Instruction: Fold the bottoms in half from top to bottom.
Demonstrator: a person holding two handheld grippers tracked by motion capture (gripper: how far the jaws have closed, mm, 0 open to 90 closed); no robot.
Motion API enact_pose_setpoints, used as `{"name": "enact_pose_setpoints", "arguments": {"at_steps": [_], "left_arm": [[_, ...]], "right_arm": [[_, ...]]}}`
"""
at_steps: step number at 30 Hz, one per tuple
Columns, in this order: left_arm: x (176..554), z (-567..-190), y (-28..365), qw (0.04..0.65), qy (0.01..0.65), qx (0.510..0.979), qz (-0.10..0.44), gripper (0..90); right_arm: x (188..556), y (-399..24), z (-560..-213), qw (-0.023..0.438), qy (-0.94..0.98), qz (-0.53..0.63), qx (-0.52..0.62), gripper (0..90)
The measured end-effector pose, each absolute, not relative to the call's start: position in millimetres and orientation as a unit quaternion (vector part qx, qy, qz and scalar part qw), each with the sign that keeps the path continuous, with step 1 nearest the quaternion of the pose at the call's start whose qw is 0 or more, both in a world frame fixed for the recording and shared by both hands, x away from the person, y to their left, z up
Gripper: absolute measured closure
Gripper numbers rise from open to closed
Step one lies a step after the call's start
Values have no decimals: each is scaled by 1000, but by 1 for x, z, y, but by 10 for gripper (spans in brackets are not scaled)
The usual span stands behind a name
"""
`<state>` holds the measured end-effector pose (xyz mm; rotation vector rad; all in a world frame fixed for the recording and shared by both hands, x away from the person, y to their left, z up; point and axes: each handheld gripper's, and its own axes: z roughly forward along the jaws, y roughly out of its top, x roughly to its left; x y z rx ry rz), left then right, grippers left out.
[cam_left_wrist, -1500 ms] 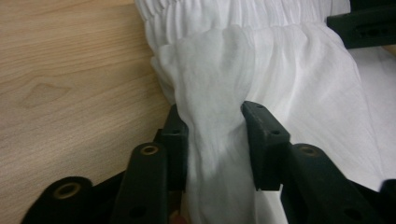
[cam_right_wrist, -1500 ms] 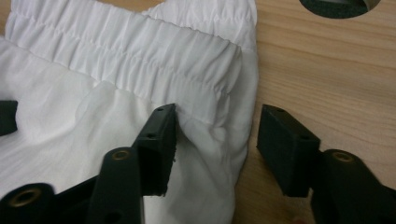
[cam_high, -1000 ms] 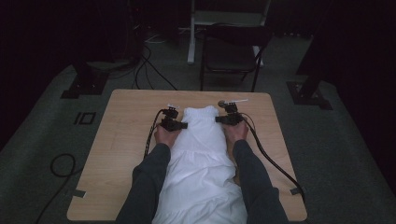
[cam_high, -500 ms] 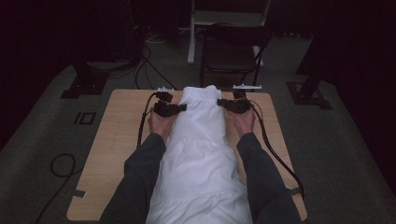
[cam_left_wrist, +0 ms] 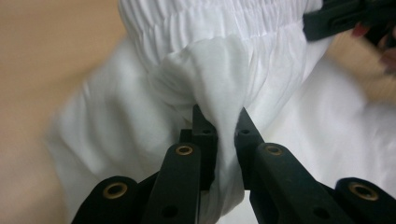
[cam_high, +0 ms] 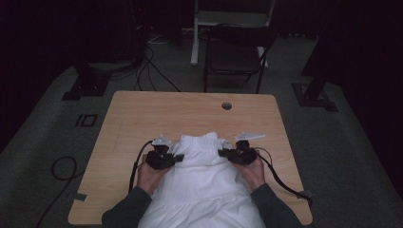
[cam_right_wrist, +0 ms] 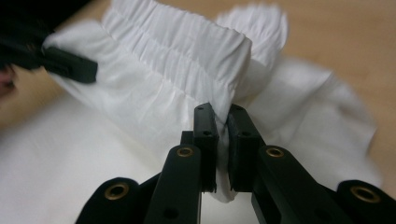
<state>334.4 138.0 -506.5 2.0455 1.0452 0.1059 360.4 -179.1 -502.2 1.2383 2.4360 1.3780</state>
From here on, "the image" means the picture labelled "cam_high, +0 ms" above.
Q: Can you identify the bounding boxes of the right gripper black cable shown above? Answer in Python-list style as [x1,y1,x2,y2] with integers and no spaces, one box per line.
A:
[253,146,314,207]

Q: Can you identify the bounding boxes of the black folding chair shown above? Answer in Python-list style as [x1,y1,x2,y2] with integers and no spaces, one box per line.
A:
[202,23,279,95]

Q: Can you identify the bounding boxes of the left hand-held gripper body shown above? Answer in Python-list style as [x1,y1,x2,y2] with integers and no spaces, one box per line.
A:
[144,134,179,171]

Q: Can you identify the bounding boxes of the white tiered skirt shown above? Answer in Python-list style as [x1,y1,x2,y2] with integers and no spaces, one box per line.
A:
[137,131,267,228]

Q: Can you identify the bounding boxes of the black looped floor cable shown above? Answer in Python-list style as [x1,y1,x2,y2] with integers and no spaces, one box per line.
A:
[35,156,86,228]

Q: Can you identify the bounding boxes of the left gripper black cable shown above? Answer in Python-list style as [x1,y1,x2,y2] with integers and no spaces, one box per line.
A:
[127,140,155,195]

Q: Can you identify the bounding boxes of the person's left hand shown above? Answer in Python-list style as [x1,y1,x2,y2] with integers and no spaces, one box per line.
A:
[136,154,173,196]

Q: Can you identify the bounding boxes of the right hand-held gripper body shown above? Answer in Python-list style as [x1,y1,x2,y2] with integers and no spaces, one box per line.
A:
[225,131,267,166]

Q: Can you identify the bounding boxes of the person's right hand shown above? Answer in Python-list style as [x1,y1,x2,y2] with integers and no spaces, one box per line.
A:
[233,156,266,192]

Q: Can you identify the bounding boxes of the black stand with square base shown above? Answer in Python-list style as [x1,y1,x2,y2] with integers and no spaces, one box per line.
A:
[61,61,112,102]
[291,0,403,113]

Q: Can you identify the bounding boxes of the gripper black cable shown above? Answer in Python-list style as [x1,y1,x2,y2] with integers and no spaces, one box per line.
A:
[127,140,155,195]
[253,146,314,207]

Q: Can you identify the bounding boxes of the grey tape piece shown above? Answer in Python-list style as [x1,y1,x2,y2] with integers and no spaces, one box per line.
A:
[297,189,314,200]

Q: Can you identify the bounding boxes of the white metal frame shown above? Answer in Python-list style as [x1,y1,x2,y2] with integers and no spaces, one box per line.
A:
[189,0,278,68]

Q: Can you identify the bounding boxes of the black floor cables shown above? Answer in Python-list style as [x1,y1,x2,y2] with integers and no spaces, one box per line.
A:
[134,29,182,93]

